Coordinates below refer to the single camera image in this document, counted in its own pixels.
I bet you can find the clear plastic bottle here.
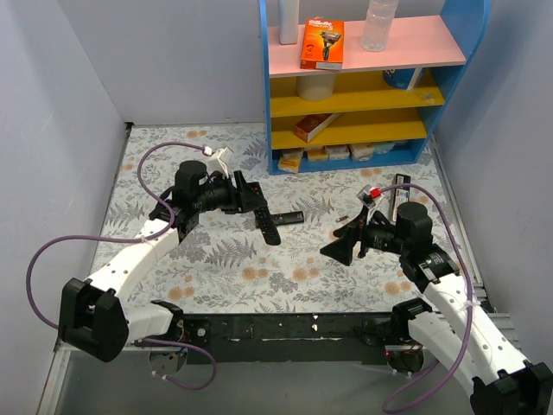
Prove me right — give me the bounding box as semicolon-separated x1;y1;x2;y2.
361;0;399;52

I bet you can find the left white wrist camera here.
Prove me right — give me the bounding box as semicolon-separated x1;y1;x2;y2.
207;147;231;178

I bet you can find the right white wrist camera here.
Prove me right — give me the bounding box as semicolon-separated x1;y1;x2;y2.
357;185;383;217

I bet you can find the small slim black remote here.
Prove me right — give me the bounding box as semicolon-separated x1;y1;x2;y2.
254;211;305;229

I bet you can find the blue shelf unit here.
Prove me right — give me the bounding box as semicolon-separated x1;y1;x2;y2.
258;1;491;175

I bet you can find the light blue small box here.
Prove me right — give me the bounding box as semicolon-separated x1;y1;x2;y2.
373;141;396;155

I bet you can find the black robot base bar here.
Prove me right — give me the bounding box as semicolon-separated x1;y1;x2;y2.
149;310;427;373

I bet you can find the red white long box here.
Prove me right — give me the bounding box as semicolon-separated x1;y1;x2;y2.
294;112;342;143

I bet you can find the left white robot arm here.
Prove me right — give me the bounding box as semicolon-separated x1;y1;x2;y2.
58;161;281;362

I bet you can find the white tall bottle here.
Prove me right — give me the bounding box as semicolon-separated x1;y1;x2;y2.
278;0;299;45

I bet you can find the white cylinder container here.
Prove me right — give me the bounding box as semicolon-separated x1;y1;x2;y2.
296;74;336;102

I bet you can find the blue white packet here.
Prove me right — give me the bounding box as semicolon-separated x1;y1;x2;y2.
383;67;425;91

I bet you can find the orange razor box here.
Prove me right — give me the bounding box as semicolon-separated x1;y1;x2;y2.
300;18;345;71

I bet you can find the yellow small box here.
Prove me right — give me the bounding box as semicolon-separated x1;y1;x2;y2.
277;149;303;174

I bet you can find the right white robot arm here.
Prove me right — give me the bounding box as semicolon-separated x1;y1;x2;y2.
320;202;552;414

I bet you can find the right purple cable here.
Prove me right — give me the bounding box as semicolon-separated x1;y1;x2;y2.
381;182;474;413

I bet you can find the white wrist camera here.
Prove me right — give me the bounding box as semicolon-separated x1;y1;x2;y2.
207;147;231;178
357;185;383;217

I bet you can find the black battery package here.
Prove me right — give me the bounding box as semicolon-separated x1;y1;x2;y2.
390;174;411;223

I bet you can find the floral table mat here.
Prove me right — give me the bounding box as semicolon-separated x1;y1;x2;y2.
93;124;455;313

